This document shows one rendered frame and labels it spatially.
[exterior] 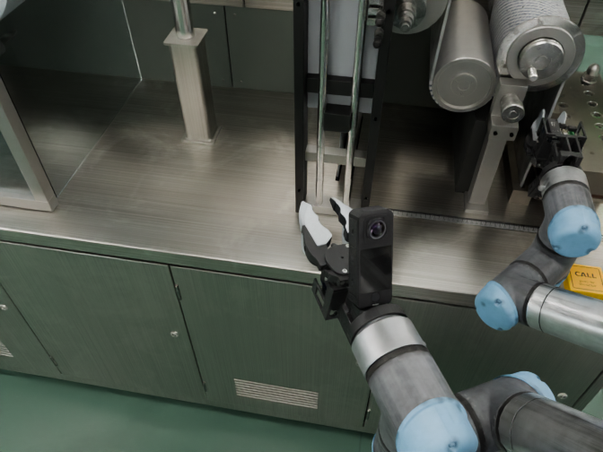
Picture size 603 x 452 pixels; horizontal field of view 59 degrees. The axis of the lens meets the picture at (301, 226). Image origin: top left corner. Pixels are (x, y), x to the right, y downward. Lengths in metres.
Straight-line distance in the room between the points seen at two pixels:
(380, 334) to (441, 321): 0.64
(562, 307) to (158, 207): 0.83
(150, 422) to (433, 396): 1.49
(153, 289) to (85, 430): 0.80
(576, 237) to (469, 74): 0.38
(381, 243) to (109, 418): 1.53
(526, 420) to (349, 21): 0.65
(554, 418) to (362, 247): 0.25
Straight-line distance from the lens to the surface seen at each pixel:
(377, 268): 0.60
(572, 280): 1.15
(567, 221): 0.93
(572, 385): 1.45
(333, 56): 0.98
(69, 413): 2.06
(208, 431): 1.90
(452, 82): 1.11
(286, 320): 1.28
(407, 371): 0.56
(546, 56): 1.08
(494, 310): 0.92
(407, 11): 0.96
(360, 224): 0.58
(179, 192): 1.26
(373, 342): 0.58
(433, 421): 0.54
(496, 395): 0.68
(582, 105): 1.43
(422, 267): 1.11
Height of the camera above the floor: 1.74
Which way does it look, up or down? 47 degrees down
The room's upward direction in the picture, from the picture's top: straight up
